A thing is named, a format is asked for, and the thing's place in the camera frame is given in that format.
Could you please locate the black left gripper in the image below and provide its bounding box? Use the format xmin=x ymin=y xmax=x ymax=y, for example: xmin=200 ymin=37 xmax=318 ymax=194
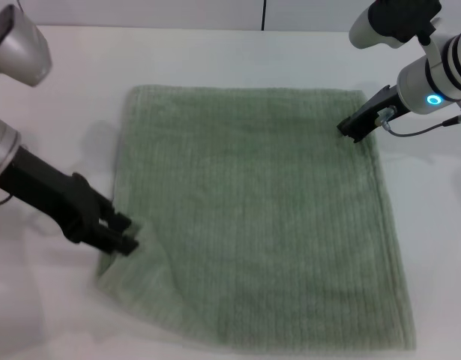
xmin=0 ymin=145 xmax=140 ymax=257

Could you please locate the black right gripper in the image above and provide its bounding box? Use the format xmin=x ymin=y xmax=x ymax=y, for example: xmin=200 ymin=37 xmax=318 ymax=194
xmin=337 ymin=85 xmax=409 ymax=145

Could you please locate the green ribbed towel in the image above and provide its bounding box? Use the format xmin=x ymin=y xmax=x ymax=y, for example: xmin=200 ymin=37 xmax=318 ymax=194
xmin=93 ymin=85 xmax=418 ymax=353

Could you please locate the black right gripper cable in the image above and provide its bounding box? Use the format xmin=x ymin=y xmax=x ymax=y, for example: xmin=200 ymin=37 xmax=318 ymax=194
xmin=377 ymin=106 xmax=461 ymax=137

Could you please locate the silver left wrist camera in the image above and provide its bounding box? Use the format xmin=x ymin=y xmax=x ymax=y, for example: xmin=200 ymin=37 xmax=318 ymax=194
xmin=0 ymin=3 xmax=53 ymax=89

